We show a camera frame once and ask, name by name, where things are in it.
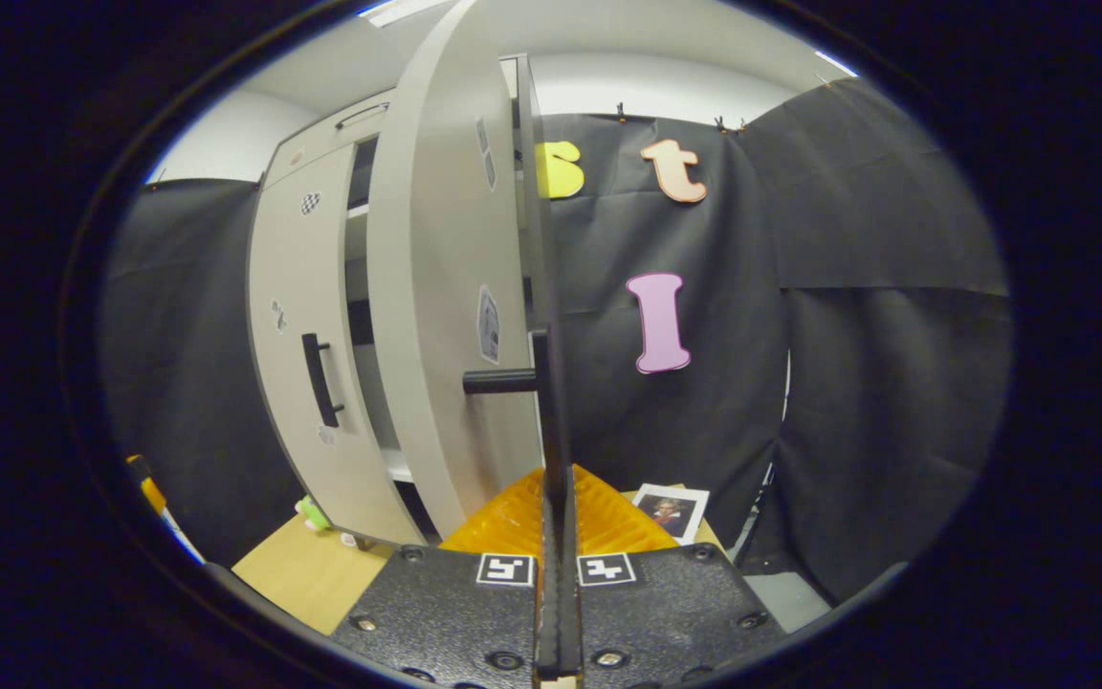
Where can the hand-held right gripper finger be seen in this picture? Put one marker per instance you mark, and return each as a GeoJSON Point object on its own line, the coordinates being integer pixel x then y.
{"type": "Point", "coordinates": [547, 612]}
{"type": "Point", "coordinates": [570, 612]}

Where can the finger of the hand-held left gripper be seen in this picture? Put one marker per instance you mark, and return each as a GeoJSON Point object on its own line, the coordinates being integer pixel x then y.
{"type": "Point", "coordinates": [147, 483]}

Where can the grey double-door shoe cabinet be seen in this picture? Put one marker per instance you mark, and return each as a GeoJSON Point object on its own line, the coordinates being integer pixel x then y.
{"type": "Point", "coordinates": [374, 383]}

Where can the grey shoe cabinet door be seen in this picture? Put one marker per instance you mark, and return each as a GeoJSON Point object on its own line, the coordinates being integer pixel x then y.
{"type": "Point", "coordinates": [436, 239]}
{"type": "Point", "coordinates": [293, 268]}

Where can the grey cabinet drawer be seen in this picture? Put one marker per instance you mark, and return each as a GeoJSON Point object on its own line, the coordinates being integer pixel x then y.
{"type": "Point", "coordinates": [321, 144]}

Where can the white book with portrait cover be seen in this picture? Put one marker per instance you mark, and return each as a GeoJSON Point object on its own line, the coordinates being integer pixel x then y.
{"type": "Point", "coordinates": [671, 512]}

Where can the green plush toy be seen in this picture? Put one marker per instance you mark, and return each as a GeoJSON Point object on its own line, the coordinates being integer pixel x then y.
{"type": "Point", "coordinates": [312, 514]}

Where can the black backdrop cloth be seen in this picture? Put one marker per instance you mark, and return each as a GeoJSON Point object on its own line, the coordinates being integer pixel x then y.
{"type": "Point", "coordinates": [876, 383]}

